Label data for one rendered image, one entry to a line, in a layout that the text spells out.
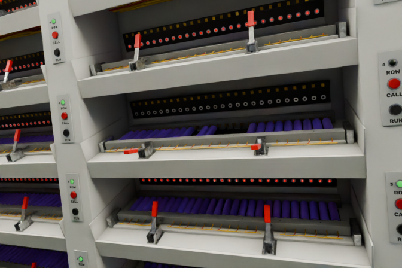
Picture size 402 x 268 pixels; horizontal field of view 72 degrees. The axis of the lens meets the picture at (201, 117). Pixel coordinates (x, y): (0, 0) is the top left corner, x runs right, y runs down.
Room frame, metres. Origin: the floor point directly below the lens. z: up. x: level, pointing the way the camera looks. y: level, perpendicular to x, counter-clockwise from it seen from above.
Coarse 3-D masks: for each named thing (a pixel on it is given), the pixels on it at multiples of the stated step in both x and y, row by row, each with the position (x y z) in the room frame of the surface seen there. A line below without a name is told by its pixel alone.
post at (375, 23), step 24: (360, 0) 0.47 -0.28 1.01; (360, 24) 0.47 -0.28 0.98; (384, 24) 0.46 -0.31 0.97; (360, 48) 0.47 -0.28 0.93; (384, 48) 0.46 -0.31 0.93; (360, 72) 0.47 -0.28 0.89; (360, 96) 0.48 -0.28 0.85; (360, 120) 0.49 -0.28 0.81; (384, 144) 0.46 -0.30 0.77; (384, 168) 0.46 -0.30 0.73; (360, 192) 0.54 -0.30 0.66; (384, 192) 0.46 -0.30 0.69; (384, 216) 0.46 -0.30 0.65; (384, 240) 0.46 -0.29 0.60; (384, 264) 0.46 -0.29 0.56
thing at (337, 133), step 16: (336, 128) 0.54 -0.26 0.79; (112, 144) 0.71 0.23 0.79; (128, 144) 0.69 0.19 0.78; (160, 144) 0.66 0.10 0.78; (176, 144) 0.65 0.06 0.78; (192, 144) 0.63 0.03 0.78; (208, 144) 0.62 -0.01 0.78; (224, 144) 0.61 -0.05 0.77; (272, 144) 0.56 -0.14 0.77; (288, 144) 0.55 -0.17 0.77
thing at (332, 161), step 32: (352, 128) 0.52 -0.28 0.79; (96, 160) 0.67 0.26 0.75; (128, 160) 0.64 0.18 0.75; (160, 160) 0.61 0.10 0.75; (192, 160) 0.58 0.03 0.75; (224, 160) 0.56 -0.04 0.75; (256, 160) 0.54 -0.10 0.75; (288, 160) 0.52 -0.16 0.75; (320, 160) 0.50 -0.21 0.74; (352, 160) 0.48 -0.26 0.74
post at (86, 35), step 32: (64, 0) 0.68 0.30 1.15; (64, 32) 0.68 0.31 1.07; (96, 32) 0.76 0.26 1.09; (64, 64) 0.69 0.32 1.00; (96, 128) 0.73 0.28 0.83; (128, 128) 0.86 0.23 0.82; (64, 160) 0.70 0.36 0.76; (64, 192) 0.70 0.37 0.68; (96, 192) 0.70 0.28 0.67; (64, 224) 0.71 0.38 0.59; (96, 256) 0.68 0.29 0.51
